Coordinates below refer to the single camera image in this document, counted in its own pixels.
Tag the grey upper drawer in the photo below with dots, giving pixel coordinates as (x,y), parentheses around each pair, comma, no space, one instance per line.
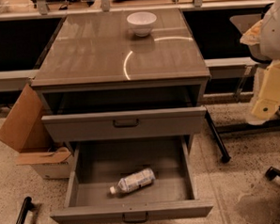
(125,124)

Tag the black table leg frame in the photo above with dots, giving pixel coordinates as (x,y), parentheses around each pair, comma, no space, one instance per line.
(217,132)

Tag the black chair base leg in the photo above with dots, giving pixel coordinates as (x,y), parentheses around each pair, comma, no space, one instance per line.
(271,173)

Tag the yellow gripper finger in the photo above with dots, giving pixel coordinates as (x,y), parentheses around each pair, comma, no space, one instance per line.
(268,98)
(252,36)

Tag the black chair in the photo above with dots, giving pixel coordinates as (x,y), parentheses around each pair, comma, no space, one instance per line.
(245,22)

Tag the grey drawer cabinet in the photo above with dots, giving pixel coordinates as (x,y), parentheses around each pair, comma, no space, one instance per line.
(97,64)

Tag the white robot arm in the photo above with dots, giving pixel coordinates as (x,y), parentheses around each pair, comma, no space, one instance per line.
(266,34)

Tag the brown cardboard box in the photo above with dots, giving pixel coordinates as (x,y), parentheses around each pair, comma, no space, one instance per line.
(24,132)

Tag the clear plastic water bottle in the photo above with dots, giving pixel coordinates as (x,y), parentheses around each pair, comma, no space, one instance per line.
(133,182)

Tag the black bar on floor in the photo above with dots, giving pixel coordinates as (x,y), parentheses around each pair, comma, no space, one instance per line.
(26,207)

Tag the white ceramic bowl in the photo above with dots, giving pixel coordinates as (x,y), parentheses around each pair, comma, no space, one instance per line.
(141,23)

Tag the grey open lower drawer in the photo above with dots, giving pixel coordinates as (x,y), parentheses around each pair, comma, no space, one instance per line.
(100,165)

